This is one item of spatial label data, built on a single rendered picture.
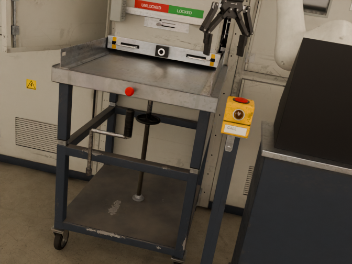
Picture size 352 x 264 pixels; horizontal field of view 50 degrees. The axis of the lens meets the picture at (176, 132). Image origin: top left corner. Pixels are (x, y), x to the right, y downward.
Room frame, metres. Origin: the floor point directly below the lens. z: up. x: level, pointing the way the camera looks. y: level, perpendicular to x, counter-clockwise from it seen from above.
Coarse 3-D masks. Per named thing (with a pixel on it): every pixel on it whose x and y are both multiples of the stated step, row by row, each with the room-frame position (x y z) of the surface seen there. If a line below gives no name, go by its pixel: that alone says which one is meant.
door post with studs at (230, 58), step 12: (240, 12) 1.94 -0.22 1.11; (228, 36) 1.94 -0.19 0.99; (228, 48) 1.94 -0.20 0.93; (228, 60) 1.94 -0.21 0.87; (228, 72) 1.94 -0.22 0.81; (228, 84) 1.93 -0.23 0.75; (216, 132) 1.94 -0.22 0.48; (216, 144) 1.93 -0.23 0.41; (216, 156) 1.93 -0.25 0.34; (204, 192) 1.93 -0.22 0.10; (204, 204) 1.93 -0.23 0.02
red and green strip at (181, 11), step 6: (138, 0) 1.80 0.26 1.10; (138, 6) 1.80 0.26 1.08; (144, 6) 1.79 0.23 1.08; (150, 6) 1.79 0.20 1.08; (156, 6) 1.79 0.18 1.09; (162, 6) 1.78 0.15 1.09; (168, 6) 1.78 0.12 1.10; (174, 6) 1.77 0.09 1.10; (168, 12) 1.78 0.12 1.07; (174, 12) 1.77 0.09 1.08; (180, 12) 1.77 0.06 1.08; (186, 12) 1.77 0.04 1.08; (192, 12) 1.76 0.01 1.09; (198, 12) 1.76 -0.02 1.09
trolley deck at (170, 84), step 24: (72, 72) 1.33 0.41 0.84; (96, 72) 1.36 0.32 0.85; (120, 72) 1.42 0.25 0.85; (144, 72) 1.48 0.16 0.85; (168, 72) 1.55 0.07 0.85; (192, 72) 1.63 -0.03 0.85; (144, 96) 1.29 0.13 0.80; (168, 96) 1.28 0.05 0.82; (192, 96) 1.27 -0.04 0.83; (216, 96) 1.28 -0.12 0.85
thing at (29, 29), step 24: (24, 0) 1.58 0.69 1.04; (48, 0) 1.68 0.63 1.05; (72, 0) 1.81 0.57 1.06; (96, 0) 1.95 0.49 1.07; (24, 24) 1.58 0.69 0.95; (48, 24) 1.69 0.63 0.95; (72, 24) 1.81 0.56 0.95; (96, 24) 1.96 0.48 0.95; (24, 48) 1.54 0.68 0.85; (48, 48) 1.65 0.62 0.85
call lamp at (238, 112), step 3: (234, 111) 1.02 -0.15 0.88; (237, 111) 1.02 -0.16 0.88; (240, 111) 1.02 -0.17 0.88; (243, 111) 1.02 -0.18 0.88; (234, 114) 1.02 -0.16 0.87; (237, 114) 1.01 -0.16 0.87; (240, 114) 1.01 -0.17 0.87; (243, 114) 1.02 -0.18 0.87; (234, 117) 1.02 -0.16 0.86; (237, 117) 1.01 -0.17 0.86; (240, 117) 1.01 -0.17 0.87; (243, 117) 1.02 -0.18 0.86
